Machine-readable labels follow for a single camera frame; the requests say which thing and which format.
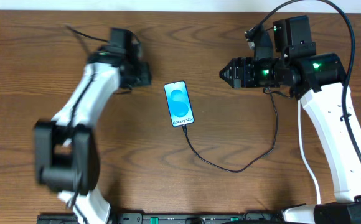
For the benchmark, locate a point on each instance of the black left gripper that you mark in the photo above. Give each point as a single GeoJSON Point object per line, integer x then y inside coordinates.
{"type": "Point", "coordinates": [144, 75]}

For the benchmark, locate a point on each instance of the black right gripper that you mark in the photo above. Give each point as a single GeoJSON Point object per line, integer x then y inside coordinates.
{"type": "Point", "coordinates": [243, 68]}

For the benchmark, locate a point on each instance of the blue Galaxy smartphone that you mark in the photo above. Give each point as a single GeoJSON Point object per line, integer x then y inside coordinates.
{"type": "Point", "coordinates": [178, 103]}

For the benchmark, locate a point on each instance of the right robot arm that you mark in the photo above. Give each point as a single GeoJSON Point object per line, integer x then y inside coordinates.
{"type": "Point", "coordinates": [289, 58]}

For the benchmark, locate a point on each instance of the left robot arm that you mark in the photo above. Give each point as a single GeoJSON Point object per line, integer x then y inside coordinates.
{"type": "Point", "coordinates": [66, 155]}

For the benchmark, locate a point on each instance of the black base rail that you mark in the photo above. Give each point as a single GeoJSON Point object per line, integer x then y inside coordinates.
{"type": "Point", "coordinates": [252, 217]}

